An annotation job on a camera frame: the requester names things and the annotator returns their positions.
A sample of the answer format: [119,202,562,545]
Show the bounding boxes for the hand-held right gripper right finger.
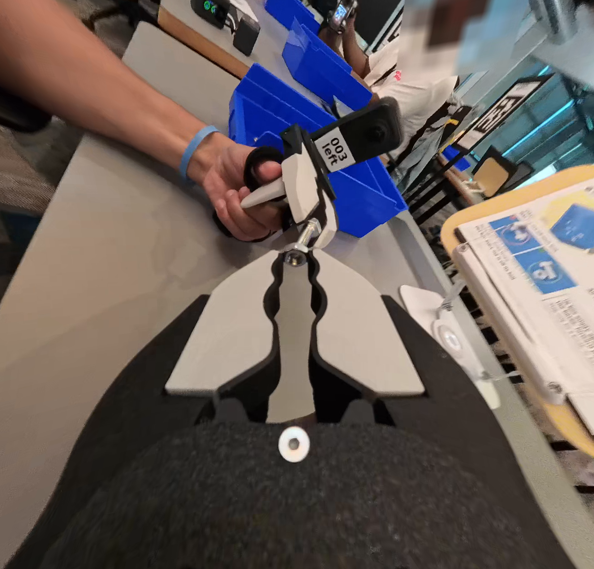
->
[308,251,426,423]

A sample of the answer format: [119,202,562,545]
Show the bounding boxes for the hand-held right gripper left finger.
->
[165,252,284,423]

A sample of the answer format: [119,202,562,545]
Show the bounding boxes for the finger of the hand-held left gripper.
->
[312,193,339,249]
[281,152,322,224]

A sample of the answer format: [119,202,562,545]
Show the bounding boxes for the medium silver hex bolt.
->
[297,217,323,247]

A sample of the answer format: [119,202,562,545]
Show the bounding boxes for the blue plastic bin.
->
[265,0,321,33]
[227,63,409,239]
[281,16,374,103]
[441,146,471,170]

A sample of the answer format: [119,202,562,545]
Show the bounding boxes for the person's left forearm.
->
[0,0,205,180]

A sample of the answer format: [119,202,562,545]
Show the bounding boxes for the wood-edged grey desk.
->
[158,0,372,80]

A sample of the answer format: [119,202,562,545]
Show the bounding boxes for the person's left hand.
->
[201,135,287,242]

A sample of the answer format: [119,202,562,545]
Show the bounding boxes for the blue denim jacket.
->
[394,109,460,193]

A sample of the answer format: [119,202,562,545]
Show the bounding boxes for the brown wooden table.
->
[436,153,483,205]

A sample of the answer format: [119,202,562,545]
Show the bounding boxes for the blue wristband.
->
[179,124,220,184]

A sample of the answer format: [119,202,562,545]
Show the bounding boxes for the white document stand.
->
[399,164,594,458]

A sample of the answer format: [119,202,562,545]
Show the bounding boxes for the tan chair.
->
[471,146,534,198]

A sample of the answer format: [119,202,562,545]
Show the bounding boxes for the black framed marker sign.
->
[457,74,555,152]

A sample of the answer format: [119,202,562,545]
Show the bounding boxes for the black box device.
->
[232,16,261,56]

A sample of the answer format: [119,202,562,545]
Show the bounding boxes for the instruction sheet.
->
[455,179,594,435]

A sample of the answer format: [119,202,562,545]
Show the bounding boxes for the black power station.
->
[190,0,230,31]

